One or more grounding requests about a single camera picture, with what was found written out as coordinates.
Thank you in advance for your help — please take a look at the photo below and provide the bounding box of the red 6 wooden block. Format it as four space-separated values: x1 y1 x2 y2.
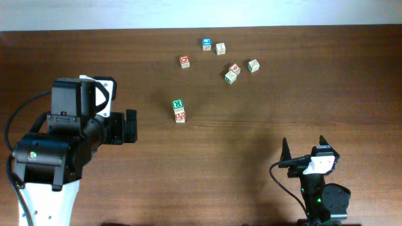
229 63 241 75

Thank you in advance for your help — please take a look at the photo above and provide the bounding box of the green edged picture block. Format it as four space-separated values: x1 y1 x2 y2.
224 71 237 84

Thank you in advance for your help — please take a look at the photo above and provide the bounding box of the blue top wooden block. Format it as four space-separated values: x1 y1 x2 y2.
202 38 212 51

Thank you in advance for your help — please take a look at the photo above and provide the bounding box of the red sided picture block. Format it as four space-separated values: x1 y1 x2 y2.
175 111 186 123

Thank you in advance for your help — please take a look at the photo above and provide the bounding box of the green N wooden block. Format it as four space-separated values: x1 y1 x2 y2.
172 99 185 114

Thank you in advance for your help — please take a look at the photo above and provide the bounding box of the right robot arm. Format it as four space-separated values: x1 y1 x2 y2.
278 136 351 226

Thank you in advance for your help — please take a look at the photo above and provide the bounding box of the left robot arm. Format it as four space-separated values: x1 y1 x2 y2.
6 75 138 225

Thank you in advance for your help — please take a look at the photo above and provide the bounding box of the plain J wooden block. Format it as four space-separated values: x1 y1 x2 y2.
215 43 226 55

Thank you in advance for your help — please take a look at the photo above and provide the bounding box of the green side wooden block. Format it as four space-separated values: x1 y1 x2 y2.
247 59 260 73

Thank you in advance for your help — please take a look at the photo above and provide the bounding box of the red O wooden block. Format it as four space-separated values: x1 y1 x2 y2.
179 55 190 68

